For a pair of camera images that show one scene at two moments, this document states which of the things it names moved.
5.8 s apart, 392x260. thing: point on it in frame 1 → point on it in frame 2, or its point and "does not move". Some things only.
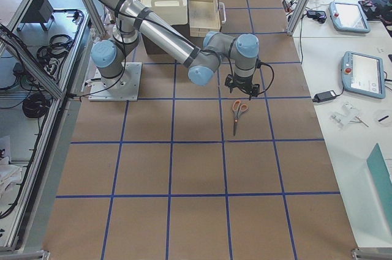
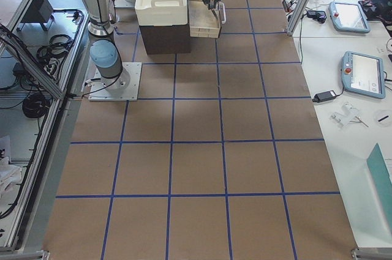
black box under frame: (40, 10) does not move
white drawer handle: (220, 3) does not move
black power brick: (323, 96) does not move
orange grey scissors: (238, 109) → (214, 13)
